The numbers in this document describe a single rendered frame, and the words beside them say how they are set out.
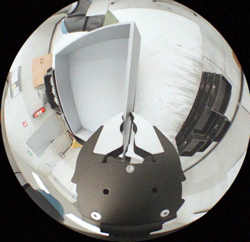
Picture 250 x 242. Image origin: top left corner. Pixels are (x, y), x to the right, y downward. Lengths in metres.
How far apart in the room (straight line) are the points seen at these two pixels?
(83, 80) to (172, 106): 0.52
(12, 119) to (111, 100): 3.39
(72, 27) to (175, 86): 0.69
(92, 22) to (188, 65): 0.59
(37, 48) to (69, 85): 3.44
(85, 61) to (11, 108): 3.27
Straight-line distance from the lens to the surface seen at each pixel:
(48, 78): 1.00
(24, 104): 3.30
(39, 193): 0.20
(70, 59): 0.25
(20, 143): 3.68
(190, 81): 0.56
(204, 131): 1.33
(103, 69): 0.16
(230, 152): 2.86
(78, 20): 0.52
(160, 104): 0.53
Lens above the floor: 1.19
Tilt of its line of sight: 54 degrees down
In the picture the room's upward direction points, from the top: 151 degrees counter-clockwise
